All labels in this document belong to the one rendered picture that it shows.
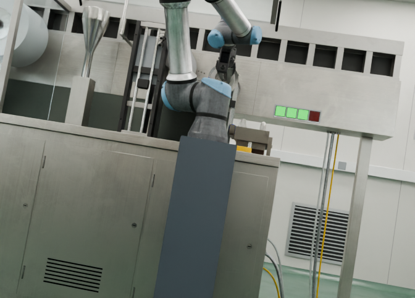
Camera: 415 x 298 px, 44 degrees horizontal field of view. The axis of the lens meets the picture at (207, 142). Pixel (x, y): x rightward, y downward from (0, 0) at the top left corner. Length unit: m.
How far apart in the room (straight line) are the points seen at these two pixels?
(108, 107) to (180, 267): 1.34
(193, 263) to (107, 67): 1.47
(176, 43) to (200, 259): 0.77
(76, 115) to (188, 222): 1.09
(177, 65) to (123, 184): 0.61
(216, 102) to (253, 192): 0.49
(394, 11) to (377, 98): 2.75
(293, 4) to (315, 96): 2.70
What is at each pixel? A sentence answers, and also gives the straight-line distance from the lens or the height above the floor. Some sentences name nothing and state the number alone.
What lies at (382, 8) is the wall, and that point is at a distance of 5.50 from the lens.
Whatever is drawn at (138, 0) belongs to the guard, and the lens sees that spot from 2.99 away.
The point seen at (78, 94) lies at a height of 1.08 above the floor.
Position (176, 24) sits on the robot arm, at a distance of 1.87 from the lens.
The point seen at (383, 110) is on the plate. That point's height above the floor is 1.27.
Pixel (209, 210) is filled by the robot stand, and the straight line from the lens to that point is 1.77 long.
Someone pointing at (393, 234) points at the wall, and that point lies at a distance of 5.23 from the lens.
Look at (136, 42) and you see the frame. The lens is 2.43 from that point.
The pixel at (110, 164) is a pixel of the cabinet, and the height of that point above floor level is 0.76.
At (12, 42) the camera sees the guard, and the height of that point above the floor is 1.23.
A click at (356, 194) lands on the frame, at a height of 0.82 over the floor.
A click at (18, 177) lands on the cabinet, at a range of 2.38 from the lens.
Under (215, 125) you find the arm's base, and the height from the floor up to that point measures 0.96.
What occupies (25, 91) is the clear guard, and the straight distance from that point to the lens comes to 2.72.
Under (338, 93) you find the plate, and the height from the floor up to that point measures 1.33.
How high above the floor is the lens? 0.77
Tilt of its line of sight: 4 degrees up
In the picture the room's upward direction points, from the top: 10 degrees clockwise
